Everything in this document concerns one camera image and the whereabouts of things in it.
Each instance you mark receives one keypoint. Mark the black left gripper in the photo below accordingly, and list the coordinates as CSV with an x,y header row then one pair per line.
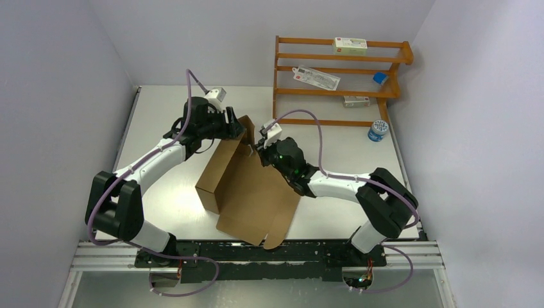
x,y
231,129

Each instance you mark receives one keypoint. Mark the brown cardboard box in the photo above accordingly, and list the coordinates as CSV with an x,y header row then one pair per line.
x,y
253,202

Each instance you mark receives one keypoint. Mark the small grey-white box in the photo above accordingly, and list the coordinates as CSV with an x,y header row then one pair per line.
x,y
356,101

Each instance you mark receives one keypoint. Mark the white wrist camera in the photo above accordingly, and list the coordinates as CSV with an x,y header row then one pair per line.
x,y
270,133
216,95

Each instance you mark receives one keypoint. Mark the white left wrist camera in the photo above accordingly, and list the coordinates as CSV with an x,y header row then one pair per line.
x,y
216,95

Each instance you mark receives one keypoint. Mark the orange wooden shelf rack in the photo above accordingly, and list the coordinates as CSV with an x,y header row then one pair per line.
x,y
356,74

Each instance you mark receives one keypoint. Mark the blue white round jar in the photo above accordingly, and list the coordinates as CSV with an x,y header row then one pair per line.
x,y
378,130

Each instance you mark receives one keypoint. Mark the flat white packet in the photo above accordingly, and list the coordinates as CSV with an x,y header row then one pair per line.
x,y
316,78

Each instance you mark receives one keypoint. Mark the green white box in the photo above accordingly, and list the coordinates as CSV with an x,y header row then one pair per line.
x,y
349,46

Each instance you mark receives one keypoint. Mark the small blue block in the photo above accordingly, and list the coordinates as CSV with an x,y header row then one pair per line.
x,y
380,78

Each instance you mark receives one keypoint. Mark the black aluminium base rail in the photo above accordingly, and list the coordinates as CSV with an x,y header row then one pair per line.
x,y
203,260

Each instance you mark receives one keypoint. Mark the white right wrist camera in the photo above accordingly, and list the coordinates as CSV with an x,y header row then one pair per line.
x,y
270,133

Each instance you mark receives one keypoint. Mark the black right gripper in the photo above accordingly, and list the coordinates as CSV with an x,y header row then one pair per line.
x,y
262,151

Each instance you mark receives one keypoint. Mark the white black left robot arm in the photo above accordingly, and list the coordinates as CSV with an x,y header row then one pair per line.
x,y
115,209

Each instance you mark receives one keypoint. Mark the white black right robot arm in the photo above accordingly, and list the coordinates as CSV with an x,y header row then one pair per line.
x,y
387,204

